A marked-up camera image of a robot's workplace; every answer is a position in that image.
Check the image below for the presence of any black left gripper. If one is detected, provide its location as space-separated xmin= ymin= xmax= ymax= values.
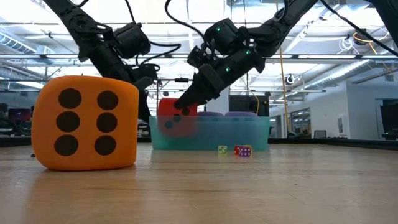
xmin=129 ymin=63 xmax=160 ymax=124

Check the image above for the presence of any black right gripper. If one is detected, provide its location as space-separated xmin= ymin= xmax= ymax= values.
xmin=173 ymin=45 xmax=266 ymax=110

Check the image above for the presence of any large red foam die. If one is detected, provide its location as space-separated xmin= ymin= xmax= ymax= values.
xmin=157 ymin=98 xmax=199 ymax=138

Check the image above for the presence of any large purple foam die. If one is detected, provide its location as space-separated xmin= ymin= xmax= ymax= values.
xmin=224 ymin=111 xmax=259 ymax=118
xmin=197 ymin=111 xmax=225 ymax=118

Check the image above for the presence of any teal translucent plastic bin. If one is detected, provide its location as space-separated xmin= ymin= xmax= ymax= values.
xmin=149 ymin=115 xmax=271 ymax=152

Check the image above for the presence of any large orange foam die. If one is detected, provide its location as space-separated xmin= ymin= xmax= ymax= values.
xmin=30 ymin=75 xmax=140 ymax=172

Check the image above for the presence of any white building column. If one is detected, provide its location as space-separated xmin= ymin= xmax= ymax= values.
xmin=205 ymin=86 xmax=231 ymax=114

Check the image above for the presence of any black computer box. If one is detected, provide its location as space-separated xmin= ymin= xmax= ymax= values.
xmin=229 ymin=95 xmax=270 ymax=118

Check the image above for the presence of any red monitor screen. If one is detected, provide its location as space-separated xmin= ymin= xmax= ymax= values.
xmin=7 ymin=108 xmax=32 ymax=122

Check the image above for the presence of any dark monitor screen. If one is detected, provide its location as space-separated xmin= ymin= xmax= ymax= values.
xmin=379 ymin=98 xmax=398 ymax=141

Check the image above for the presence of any black gantry frame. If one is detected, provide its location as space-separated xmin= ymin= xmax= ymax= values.
xmin=154 ymin=77 xmax=195 ymax=103

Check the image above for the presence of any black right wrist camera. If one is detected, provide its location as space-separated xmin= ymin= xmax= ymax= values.
xmin=204 ymin=17 xmax=247 ymax=56

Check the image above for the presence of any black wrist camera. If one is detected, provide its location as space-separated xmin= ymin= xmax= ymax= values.
xmin=204 ymin=17 xmax=247 ymax=56
xmin=113 ymin=22 xmax=152 ymax=60

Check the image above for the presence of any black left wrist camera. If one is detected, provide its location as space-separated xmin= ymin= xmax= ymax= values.
xmin=113 ymin=22 xmax=152 ymax=60

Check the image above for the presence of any yellow hanging cable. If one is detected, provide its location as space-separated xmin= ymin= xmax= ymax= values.
xmin=279 ymin=46 xmax=292 ymax=133

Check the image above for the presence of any black table frame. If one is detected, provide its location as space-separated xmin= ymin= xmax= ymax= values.
xmin=0 ymin=135 xmax=398 ymax=152

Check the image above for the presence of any black ceiling cord reel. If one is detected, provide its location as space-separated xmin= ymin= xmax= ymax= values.
xmin=353 ymin=28 xmax=373 ymax=46

